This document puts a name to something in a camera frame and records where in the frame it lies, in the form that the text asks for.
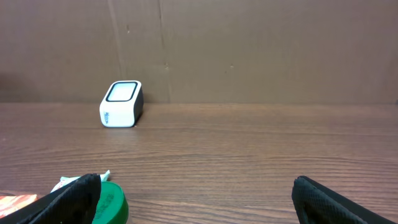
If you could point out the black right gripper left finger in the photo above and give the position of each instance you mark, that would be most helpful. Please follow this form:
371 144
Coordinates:
74 203

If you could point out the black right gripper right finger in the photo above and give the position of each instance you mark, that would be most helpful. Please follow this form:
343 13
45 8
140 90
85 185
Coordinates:
314 203

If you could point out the green lidded can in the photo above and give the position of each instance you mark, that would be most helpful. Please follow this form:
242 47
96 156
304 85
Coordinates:
112 207

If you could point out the small orange snack box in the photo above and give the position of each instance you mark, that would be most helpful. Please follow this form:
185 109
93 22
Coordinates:
11 204

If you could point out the teal wet wipes pack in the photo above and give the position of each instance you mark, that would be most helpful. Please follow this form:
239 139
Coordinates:
66 180

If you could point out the white barcode scanner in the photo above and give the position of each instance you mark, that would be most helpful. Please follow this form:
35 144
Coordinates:
122 105

